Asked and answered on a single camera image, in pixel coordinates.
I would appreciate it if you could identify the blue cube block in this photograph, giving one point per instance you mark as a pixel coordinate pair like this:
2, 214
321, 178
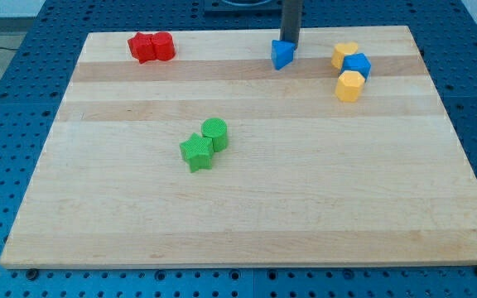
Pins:
357, 62

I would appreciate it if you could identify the green cylinder block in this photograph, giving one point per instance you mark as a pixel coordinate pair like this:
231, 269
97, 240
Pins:
216, 129

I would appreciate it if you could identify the green star block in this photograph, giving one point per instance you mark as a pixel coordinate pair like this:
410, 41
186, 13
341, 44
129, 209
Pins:
197, 152

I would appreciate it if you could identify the blue triangle block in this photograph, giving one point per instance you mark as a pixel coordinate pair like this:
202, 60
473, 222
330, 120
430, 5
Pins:
282, 53

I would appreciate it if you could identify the light wooden board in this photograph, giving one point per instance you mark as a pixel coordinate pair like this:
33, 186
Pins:
306, 179

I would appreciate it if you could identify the yellow hexagon block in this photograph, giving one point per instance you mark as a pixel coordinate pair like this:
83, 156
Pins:
349, 86

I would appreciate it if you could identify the red cylinder block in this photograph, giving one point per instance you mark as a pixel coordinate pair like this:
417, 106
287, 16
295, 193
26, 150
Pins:
163, 46

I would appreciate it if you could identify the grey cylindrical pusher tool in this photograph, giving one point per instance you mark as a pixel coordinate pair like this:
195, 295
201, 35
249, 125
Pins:
291, 21

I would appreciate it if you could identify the red star block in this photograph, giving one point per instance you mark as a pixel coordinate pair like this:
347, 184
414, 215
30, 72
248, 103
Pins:
141, 47

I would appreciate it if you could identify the yellow heart block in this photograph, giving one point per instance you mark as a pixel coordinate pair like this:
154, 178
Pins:
341, 50

